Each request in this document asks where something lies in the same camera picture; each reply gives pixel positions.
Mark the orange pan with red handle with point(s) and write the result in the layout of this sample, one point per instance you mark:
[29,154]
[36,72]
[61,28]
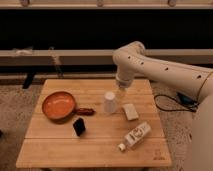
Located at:
[59,105]

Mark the wooden table top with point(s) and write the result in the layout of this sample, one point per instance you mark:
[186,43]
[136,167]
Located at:
[50,145]

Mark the white sponge block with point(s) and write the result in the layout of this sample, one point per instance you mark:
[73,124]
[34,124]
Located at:
[130,112]

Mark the black eraser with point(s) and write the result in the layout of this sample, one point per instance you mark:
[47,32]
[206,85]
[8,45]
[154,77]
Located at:
[79,126]

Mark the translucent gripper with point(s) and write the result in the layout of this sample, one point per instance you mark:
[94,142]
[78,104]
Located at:
[121,87]

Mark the white plastic bottle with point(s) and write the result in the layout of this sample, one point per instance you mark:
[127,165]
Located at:
[135,136]

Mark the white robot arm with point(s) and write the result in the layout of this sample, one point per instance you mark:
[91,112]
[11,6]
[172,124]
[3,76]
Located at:
[192,81]

